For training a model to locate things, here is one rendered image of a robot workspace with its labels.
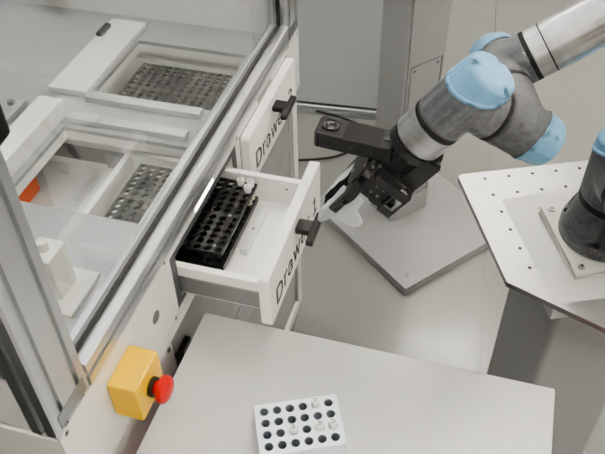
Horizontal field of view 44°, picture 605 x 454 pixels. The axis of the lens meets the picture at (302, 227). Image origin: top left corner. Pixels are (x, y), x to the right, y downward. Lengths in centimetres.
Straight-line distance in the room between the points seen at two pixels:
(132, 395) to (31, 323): 24
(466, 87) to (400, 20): 114
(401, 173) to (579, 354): 65
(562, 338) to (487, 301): 86
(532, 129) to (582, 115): 216
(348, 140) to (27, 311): 49
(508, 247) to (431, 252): 100
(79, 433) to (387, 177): 53
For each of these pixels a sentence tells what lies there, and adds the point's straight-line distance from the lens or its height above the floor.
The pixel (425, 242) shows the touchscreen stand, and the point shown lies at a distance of 244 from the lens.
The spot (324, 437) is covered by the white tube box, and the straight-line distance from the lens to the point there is 111.
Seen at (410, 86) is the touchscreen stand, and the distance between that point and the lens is 218.
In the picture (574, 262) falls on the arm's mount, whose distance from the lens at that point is 141.
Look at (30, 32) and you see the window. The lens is 80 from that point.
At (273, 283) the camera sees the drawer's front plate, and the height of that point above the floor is 90.
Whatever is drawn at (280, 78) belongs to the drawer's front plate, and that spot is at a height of 93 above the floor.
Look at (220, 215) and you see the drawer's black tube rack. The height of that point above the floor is 90.
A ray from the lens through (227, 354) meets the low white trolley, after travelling 124.
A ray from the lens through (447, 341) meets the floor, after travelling 223.
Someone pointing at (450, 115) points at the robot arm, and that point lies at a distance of 98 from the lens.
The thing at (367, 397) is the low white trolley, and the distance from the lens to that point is 118.
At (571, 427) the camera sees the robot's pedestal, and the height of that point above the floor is 26.
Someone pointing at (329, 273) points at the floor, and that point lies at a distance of 237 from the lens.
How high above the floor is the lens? 175
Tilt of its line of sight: 44 degrees down
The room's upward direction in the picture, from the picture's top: 1 degrees counter-clockwise
